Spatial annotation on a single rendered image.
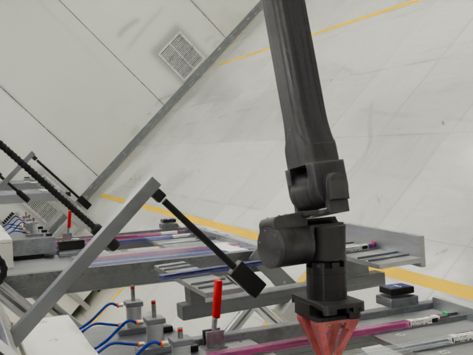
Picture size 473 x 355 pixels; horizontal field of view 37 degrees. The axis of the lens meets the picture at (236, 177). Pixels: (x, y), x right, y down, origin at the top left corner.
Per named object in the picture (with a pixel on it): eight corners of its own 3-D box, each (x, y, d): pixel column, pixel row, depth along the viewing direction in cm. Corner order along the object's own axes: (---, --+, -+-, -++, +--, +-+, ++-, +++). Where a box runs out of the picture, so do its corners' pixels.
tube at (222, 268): (372, 247, 162) (372, 242, 161) (376, 248, 160) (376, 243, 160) (158, 279, 142) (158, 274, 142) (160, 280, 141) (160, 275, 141)
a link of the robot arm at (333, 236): (353, 217, 99) (327, 214, 104) (314, 220, 96) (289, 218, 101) (355, 265, 100) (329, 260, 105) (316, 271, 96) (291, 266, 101)
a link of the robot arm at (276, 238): (346, 170, 99) (309, 180, 106) (279, 174, 92) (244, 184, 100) (359, 256, 97) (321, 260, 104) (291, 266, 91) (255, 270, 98)
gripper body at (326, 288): (324, 320, 95) (323, 265, 95) (290, 305, 104) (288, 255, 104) (366, 315, 97) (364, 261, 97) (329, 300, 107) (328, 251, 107)
